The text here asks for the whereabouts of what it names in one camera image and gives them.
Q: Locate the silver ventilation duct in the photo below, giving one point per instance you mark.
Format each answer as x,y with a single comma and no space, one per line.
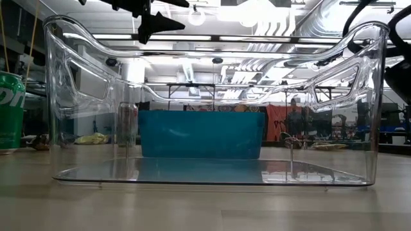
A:
321,19

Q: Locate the black ceiling dome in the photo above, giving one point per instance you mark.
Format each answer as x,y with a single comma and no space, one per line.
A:
111,62
217,60

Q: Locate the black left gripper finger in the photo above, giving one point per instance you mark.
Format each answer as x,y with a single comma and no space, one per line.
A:
154,25
180,3

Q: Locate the clear plastic bin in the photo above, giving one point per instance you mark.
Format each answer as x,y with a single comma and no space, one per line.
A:
205,173

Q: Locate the ceiling light strip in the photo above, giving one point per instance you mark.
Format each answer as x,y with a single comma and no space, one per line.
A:
112,36
253,38
321,40
175,37

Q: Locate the person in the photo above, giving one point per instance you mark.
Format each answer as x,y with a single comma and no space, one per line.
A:
293,120

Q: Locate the blue plastic bin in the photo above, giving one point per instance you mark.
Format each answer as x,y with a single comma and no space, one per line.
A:
200,134

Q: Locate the orange cloth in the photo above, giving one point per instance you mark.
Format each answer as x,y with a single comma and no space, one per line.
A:
276,122

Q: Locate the yellow candy pack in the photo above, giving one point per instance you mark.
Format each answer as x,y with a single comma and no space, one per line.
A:
327,146
91,139

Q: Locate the black metal rack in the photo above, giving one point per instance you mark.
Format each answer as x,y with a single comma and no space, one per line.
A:
191,85

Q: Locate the round white ceiling lamp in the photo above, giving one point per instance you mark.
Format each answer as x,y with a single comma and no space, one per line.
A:
190,19

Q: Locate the silver soda can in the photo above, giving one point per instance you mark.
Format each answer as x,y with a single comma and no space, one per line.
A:
127,123

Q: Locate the green soda can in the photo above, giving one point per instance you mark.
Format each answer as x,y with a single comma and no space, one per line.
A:
11,118

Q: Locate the blue topped table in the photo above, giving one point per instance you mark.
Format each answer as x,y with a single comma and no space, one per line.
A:
395,129

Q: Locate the brown chocolate bar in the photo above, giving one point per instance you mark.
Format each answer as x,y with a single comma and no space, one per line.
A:
40,142

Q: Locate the patterned cloth banner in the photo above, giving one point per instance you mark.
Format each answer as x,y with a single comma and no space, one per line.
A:
241,108

